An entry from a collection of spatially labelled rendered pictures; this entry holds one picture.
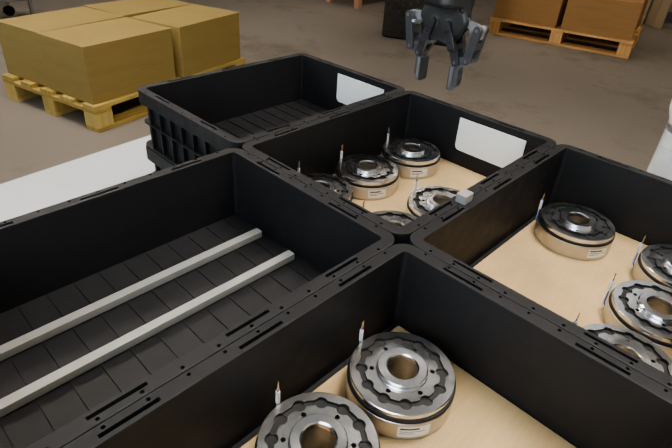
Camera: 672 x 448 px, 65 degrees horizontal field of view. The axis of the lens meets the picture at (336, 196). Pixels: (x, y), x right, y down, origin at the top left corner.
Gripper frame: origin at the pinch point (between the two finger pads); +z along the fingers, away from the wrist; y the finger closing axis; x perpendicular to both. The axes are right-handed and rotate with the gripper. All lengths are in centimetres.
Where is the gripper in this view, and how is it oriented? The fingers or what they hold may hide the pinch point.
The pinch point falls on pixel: (437, 74)
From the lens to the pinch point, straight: 87.2
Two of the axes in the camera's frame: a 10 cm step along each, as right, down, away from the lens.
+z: -0.6, 8.6, 5.1
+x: -7.0, 3.3, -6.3
